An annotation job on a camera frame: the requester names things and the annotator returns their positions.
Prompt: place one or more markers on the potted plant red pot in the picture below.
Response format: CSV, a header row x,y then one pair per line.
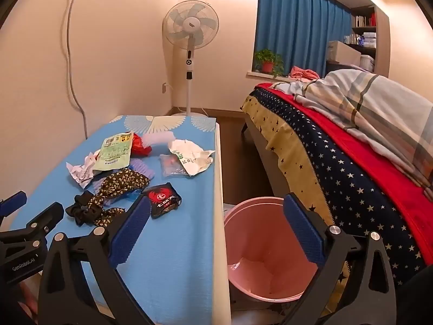
x,y
267,66

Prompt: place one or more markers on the purple corrugated wrapper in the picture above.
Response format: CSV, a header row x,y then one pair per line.
x,y
142,171

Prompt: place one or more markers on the blue patterned tablecloth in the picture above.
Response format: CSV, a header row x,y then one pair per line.
x,y
182,243

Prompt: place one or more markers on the green snack packet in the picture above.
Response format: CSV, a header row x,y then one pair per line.
x,y
113,154

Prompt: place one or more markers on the white standing fan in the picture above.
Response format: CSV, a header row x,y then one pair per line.
x,y
191,23

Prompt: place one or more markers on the star print bed cover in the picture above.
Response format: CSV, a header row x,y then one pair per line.
x,y
338,182

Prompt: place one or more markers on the blue curtain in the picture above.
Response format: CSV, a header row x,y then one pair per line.
x,y
297,34

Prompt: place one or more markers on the black red snack packet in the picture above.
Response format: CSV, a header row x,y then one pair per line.
x,y
162,198

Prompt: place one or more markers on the crumpled white paper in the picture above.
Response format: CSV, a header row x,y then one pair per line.
x,y
81,174

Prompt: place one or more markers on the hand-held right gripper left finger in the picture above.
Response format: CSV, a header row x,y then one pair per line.
x,y
130,230

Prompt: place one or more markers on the beige box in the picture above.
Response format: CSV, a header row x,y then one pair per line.
x,y
343,52

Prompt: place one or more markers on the white table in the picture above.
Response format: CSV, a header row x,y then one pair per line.
x,y
220,210

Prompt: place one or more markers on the white foam wrap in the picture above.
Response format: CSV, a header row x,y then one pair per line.
x,y
159,138

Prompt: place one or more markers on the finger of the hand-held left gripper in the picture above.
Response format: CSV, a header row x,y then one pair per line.
x,y
15,200
45,217

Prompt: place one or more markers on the white window sill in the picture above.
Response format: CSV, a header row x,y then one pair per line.
x,y
264,76

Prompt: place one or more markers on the pink plastic bin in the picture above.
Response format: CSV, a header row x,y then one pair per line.
x,y
257,237

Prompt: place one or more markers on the clear plastic bag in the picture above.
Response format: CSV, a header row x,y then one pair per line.
x,y
171,167

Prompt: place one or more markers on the pink cloth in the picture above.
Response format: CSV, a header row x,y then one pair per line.
x,y
302,73

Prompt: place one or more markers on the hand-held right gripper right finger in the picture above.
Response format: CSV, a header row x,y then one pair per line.
x,y
302,233

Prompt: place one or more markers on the red crinkled wrapper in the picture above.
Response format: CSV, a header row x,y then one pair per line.
x,y
138,145

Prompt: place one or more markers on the red blanket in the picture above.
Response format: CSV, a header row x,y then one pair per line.
x,y
389,182

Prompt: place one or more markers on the white storage container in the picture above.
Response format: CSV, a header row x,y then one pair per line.
x,y
368,62

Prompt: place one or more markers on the striped pale duvet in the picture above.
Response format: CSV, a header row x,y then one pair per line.
x,y
372,108

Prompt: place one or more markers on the white crumpled plastic bag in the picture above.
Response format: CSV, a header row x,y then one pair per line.
x,y
189,157

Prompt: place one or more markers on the small white wall outlet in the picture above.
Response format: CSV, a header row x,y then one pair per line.
x,y
165,88

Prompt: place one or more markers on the dark bookshelf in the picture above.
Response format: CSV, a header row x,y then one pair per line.
x,y
367,28

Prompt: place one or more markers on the floral dark cloth band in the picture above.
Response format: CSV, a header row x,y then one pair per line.
x,y
118,181

